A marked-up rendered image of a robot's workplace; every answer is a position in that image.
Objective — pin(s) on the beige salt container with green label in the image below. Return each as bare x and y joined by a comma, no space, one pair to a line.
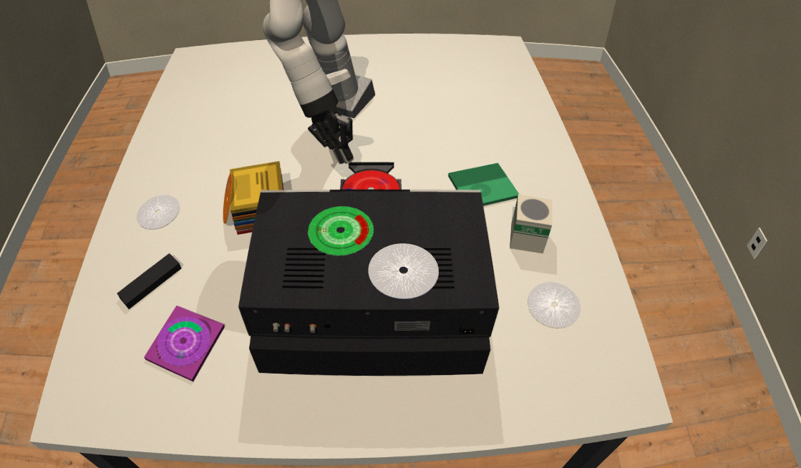
531,230

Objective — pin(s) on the green cd with red label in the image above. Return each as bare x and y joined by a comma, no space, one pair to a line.
358,231

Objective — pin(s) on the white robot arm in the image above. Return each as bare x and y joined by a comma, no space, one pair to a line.
308,71

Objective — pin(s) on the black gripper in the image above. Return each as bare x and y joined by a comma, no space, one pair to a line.
330,125

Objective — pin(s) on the silver cd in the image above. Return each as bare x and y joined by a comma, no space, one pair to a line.
169,209
539,304
421,276

